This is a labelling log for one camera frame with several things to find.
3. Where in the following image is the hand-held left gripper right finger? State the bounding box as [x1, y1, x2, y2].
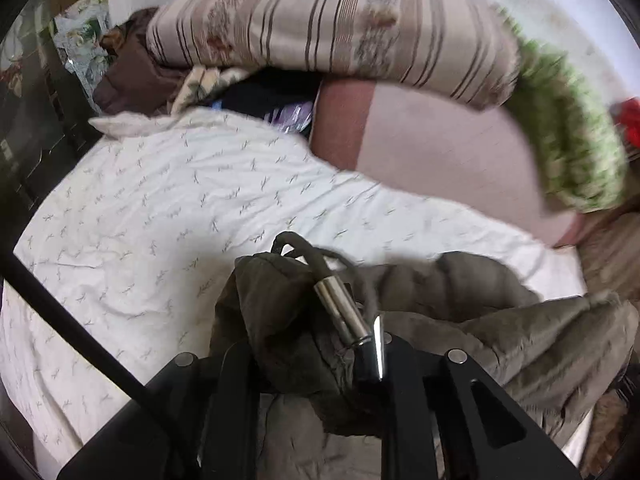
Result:
[350, 332, 583, 480]

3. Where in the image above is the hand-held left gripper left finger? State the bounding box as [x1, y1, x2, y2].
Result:
[57, 341, 262, 480]

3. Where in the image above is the olive hooded puffer jacket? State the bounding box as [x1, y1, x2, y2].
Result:
[209, 232, 640, 456]

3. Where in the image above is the white leaf-print bed sheet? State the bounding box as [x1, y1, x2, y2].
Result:
[0, 109, 588, 480]

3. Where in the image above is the pink bolster cushion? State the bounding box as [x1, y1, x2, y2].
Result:
[307, 80, 583, 248]

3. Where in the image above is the clear plastic wrapper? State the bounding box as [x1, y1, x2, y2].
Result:
[265, 101, 316, 134]

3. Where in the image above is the black cloth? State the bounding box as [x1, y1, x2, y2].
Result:
[215, 72, 326, 122]

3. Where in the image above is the green patterned blanket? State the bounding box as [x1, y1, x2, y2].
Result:
[500, 7, 631, 213]

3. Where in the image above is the cream floral cloth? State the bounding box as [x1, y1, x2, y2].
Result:
[167, 65, 251, 116]

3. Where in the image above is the dark wooden furniture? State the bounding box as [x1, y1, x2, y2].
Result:
[0, 50, 103, 203]

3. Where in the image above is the brown cloth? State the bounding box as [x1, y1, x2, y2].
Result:
[92, 7, 188, 116]

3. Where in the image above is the red object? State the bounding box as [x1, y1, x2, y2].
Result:
[612, 100, 640, 149]

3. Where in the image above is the floral printed cloth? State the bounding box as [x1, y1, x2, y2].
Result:
[50, 0, 114, 102]

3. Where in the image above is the black cable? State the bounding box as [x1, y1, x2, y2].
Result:
[0, 252, 201, 480]

